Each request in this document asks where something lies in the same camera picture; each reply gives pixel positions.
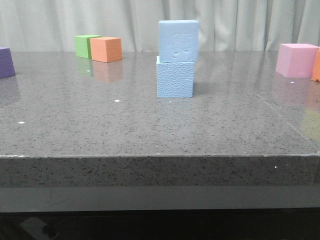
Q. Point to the textured light blue foam cube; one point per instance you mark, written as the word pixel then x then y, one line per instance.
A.
pixel 174 79

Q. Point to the smooth light blue foam cube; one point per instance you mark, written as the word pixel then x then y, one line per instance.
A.
pixel 178 40

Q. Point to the orange foam cube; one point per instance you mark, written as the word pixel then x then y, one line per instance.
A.
pixel 106 49

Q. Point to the green foam cube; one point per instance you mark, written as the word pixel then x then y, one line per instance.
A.
pixel 83 45

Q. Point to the pink foam cube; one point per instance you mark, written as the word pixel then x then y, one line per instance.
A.
pixel 296 60

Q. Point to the purple foam cube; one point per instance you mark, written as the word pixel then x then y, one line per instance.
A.
pixel 6 63

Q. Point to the orange foam block right edge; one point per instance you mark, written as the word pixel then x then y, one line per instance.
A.
pixel 316 68

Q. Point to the white pleated curtain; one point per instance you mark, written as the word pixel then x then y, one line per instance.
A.
pixel 224 25

